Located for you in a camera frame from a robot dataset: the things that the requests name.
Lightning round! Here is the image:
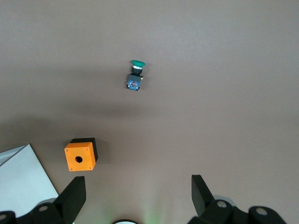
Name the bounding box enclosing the green mushroom push button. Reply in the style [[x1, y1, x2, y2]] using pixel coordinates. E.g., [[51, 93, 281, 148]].
[[126, 59, 147, 92]]

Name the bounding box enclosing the orange button enclosure box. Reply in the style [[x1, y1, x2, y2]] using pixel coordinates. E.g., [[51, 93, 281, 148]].
[[64, 137, 100, 173]]

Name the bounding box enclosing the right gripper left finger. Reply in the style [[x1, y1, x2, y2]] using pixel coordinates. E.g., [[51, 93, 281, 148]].
[[0, 175, 87, 224]]

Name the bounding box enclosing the white drawer cabinet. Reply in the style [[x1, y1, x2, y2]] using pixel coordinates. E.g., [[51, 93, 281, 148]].
[[0, 143, 60, 213]]

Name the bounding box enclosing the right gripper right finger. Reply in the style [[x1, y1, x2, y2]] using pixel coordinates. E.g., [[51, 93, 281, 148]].
[[186, 174, 288, 224]]

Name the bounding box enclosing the brown table mat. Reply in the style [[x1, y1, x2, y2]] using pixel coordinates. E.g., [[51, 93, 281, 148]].
[[0, 0, 299, 224]]

